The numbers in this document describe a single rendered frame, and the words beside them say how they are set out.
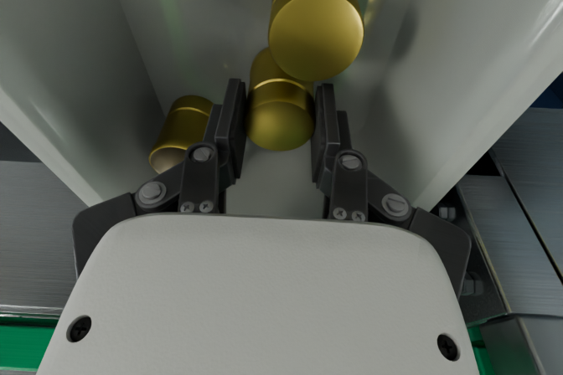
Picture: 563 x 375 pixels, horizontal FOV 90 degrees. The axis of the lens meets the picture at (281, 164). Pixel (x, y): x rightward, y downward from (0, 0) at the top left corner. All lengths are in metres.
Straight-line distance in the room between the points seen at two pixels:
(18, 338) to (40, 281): 0.04
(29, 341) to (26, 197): 0.11
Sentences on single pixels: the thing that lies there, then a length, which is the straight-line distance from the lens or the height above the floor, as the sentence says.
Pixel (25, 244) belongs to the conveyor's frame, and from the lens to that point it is 0.30.
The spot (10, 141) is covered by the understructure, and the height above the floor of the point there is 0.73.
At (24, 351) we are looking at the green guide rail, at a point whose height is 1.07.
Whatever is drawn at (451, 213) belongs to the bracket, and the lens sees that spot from 0.18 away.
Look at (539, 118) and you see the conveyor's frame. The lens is 0.25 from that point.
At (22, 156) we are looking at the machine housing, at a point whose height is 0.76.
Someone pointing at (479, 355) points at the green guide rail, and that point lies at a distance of 0.25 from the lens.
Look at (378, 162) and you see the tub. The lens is 0.18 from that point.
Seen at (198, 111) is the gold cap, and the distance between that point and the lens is 0.18.
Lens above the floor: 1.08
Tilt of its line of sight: 38 degrees down
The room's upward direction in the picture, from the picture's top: 177 degrees counter-clockwise
